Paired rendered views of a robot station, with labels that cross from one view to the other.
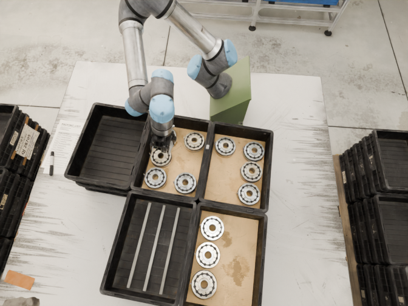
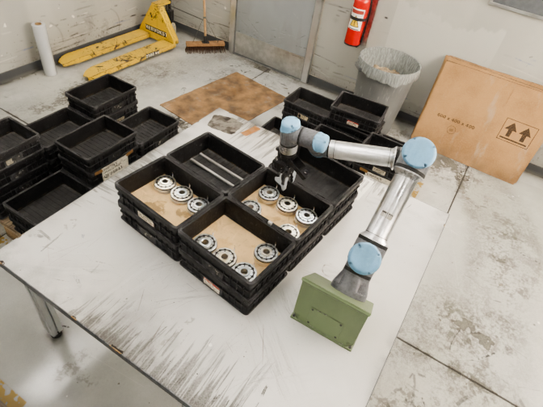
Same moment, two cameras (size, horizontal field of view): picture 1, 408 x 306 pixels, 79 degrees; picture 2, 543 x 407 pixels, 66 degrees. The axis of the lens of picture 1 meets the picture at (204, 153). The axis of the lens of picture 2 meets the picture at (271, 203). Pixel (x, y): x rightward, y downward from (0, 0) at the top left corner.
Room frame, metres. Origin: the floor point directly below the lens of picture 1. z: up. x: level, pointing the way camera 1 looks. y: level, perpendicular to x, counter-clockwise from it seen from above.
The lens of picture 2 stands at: (0.96, -1.15, 2.22)
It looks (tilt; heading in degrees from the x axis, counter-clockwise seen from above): 43 degrees down; 113
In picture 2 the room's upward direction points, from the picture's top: 10 degrees clockwise
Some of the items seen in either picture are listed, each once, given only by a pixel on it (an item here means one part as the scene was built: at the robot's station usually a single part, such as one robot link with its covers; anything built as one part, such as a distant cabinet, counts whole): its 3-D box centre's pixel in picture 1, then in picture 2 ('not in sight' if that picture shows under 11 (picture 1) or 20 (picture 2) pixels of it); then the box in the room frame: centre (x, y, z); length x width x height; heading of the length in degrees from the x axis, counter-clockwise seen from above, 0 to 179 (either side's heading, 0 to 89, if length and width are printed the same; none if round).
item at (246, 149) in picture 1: (254, 150); (244, 272); (0.50, -0.25, 0.86); 0.10 x 0.10 x 0.01
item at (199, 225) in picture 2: (236, 168); (236, 245); (0.40, -0.16, 0.87); 0.40 x 0.30 x 0.11; 173
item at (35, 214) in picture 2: not in sight; (53, 209); (-0.91, -0.13, 0.26); 0.40 x 0.30 x 0.23; 88
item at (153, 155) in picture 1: (161, 156); (287, 203); (0.45, 0.21, 0.86); 0.10 x 0.10 x 0.01
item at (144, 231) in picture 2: not in sight; (170, 215); (0.00, -0.11, 0.76); 0.40 x 0.30 x 0.12; 173
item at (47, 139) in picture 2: not in sight; (62, 146); (-1.31, 0.28, 0.31); 0.40 x 0.30 x 0.34; 88
